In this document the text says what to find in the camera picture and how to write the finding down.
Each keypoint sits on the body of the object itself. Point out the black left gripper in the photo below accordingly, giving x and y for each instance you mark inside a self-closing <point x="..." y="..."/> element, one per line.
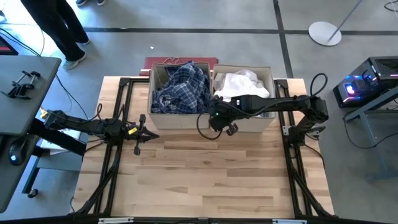
<point x="136" y="135"/>

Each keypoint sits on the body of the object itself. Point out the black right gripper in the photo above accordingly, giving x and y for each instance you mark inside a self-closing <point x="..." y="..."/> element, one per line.
<point x="222" y="113"/>

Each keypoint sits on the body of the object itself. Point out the plain white garment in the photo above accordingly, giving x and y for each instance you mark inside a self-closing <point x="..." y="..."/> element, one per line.
<point x="242" y="85"/>

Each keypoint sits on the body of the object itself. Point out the beige fabric storage bin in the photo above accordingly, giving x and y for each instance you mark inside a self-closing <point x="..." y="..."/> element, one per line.
<point x="177" y="122"/>
<point x="258" y="124"/>

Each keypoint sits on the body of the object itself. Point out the navy plaid shirt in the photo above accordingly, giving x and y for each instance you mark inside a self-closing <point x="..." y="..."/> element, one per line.
<point x="183" y="90"/>

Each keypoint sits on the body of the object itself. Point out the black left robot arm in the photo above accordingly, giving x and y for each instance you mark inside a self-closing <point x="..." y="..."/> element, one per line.
<point x="84" y="126"/>

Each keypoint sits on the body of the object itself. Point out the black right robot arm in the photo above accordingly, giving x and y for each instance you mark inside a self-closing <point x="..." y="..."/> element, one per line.
<point x="280" y="104"/>

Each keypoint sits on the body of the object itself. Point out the red flat case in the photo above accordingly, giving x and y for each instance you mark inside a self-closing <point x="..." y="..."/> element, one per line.
<point x="199" y="59"/>

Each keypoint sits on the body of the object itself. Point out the white cardboard box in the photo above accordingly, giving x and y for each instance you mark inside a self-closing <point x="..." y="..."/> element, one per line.
<point x="46" y="144"/>

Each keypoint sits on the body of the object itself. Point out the small yellow plug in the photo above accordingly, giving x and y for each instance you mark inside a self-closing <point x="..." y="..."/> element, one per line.
<point x="44" y="113"/>

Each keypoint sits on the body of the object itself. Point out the white round-base stand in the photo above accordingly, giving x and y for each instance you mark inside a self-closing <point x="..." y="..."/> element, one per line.
<point x="321" y="32"/>

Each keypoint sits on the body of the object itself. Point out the black caster wheel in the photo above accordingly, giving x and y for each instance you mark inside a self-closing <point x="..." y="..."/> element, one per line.
<point x="32" y="193"/>

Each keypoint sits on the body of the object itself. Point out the black mouse with blue light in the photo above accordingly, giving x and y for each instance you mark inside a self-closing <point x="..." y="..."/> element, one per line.
<point x="17" y="152"/>

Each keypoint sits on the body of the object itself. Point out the grey desk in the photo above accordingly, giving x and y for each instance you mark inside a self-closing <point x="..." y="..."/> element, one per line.
<point x="18" y="105"/>

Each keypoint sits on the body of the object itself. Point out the black clamp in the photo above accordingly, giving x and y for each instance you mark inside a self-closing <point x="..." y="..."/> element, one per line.
<point x="20" y="90"/>

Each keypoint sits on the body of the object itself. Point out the person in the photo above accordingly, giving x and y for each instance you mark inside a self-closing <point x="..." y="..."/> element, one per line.
<point x="59" y="28"/>
<point x="81" y="2"/>

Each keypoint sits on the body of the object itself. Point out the blue-grey metal table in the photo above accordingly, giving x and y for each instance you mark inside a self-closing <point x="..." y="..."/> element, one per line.
<point x="371" y="141"/>

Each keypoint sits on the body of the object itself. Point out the black lit computer case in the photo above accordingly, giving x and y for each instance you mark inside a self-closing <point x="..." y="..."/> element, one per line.
<point x="382" y="71"/>

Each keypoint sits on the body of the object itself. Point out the black panel with red stripe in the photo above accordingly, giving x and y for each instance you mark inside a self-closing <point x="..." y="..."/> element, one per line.
<point x="6" y="48"/>

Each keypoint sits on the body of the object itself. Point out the black front frame rail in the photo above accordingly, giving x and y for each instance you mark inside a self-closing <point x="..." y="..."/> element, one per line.
<point x="174" y="222"/>

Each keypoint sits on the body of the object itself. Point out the silver metal bracket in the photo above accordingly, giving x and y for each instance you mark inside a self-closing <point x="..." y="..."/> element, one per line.
<point x="115" y="220"/>
<point x="289" y="221"/>

